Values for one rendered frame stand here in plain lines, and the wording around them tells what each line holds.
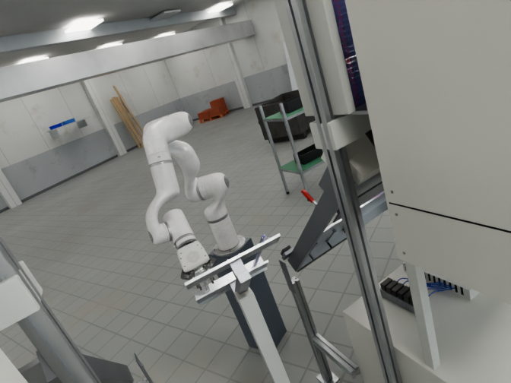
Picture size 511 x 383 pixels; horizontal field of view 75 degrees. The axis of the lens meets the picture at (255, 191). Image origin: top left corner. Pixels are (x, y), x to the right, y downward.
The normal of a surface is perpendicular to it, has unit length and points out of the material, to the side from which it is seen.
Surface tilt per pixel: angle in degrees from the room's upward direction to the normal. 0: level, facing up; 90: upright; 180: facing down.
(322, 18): 90
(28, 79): 90
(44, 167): 90
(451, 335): 0
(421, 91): 90
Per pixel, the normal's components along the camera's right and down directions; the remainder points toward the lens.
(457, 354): -0.32, -0.88
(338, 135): 0.47, 0.17
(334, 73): -0.82, 0.44
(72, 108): 0.79, -0.04
